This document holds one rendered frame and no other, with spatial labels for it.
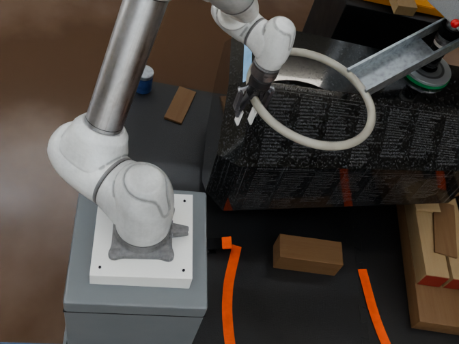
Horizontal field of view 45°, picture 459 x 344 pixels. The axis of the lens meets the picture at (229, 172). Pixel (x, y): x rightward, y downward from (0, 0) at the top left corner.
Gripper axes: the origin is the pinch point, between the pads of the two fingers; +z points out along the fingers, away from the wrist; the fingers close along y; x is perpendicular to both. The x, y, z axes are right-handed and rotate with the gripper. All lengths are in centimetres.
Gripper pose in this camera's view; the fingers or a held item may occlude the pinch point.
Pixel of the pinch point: (245, 116)
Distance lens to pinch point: 197.7
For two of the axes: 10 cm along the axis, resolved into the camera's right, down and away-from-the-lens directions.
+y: 9.2, -0.8, 3.7
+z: -2.6, 5.9, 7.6
